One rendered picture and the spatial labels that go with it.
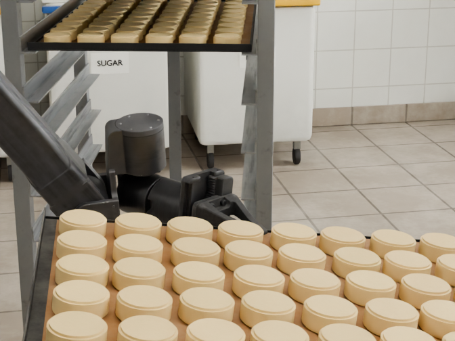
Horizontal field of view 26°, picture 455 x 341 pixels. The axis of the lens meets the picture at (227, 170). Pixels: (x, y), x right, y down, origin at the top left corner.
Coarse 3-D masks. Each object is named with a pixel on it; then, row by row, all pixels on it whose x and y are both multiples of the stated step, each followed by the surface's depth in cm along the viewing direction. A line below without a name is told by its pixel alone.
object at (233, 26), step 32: (96, 0) 219; (128, 0) 220; (160, 0) 221; (192, 0) 226; (64, 32) 180; (96, 32) 180; (128, 32) 180; (160, 32) 180; (192, 32) 182; (224, 32) 181
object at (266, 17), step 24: (264, 0) 170; (264, 24) 171; (264, 48) 173; (264, 72) 174; (264, 96) 175; (264, 120) 177; (264, 144) 178; (264, 168) 179; (264, 192) 181; (264, 216) 182
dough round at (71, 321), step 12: (72, 312) 83; (84, 312) 83; (48, 324) 81; (60, 324) 81; (72, 324) 81; (84, 324) 81; (96, 324) 81; (48, 336) 80; (60, 336) 79; (72, 336) 79; (84, 336) 79; (96, 336) 80
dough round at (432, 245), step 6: (426, 234) 112; (432, 234) 112; (438, 234) 112; (444, 234) 112; (420, 240) 110; (426, 240) 110; (432, 240) 110; (438, 240) 110; (444, 240) 110; (450, 240) 111; (420, 246) 110; (426, 246) 109; (432, 246) 109; (438, 246) 108; (444, 246) 108; (450, 246) 109; (420, 252) 110; (426, 252) 109; (432, 252) 109; (438, 252) 108; (444, 252) 108; (450, 252) 108; (432, 258) 109
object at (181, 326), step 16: (112, 224) 109; (112, 240) 105; (160, 240) 106; (368, 240) 113; (112, 272) 97; (224, 272) 100; (432, 272) 106; (112, 288) 93; (224, 288) 96; (48, 304) 88; (112, 304) 90; (176, 304) 91; (240, 304) 93; (48, 320) 85; (112, 320) 87; (176, 320) 88; (240, 320) 90; (112, 336) 84; (432, 336) 91
